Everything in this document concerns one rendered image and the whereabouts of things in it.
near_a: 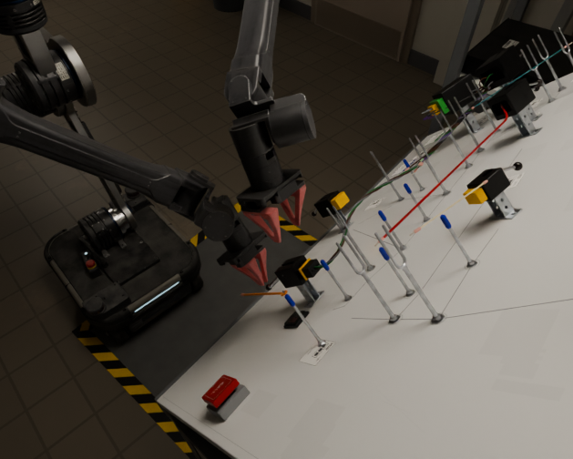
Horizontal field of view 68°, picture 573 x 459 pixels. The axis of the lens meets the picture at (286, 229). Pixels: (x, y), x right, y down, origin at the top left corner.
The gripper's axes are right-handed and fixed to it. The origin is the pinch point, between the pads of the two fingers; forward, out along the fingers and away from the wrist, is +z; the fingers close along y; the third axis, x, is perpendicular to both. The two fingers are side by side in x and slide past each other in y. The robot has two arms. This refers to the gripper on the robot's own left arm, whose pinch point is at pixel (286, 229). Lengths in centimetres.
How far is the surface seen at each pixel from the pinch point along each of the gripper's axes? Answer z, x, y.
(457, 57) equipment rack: -2, 5, 92
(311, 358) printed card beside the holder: 13.0, -11.3, -13.9
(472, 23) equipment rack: -11, -1, 92
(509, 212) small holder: 4.5, -30.7, 17.0
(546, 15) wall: 25, 25, 283
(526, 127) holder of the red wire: 4, -25, 50
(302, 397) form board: 11.6, -15.6, -20.7
